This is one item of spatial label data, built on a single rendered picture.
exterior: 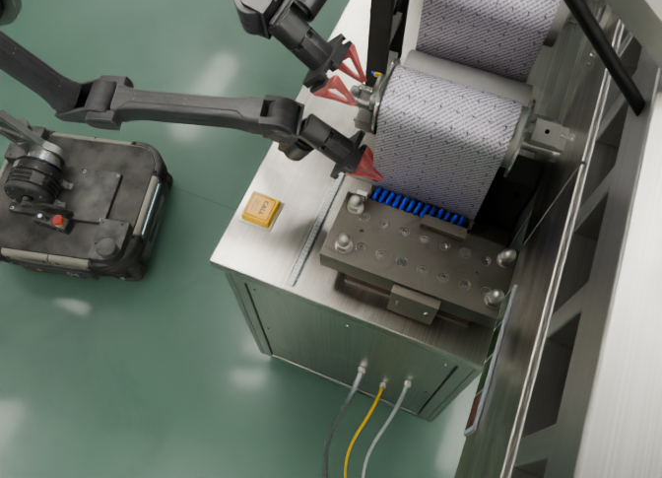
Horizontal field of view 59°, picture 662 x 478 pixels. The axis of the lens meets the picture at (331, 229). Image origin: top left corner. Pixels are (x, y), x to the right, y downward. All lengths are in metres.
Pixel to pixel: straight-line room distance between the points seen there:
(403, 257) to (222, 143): 1.56
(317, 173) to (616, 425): 1.06
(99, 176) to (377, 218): 1.36
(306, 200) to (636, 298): 0.97
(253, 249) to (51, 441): 1.24
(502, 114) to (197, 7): 2.33
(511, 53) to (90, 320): 1.80
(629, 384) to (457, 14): 0.82
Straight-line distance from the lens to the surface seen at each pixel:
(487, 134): 1.07
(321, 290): 1.32
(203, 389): 2.22
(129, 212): 2.27
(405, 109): 1.07
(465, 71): 1.23
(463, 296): 1.20
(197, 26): 3.11
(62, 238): 2.31
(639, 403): 0.55
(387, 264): 1.20
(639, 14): 0.65
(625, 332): 0.56
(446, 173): 1.16
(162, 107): 1.24
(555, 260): 0.81
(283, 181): 1.44
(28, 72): 1.29
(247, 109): 1.18
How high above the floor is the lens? 2.13
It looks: 64 degrees down
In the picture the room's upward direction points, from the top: 1 degrees counter-clockwise
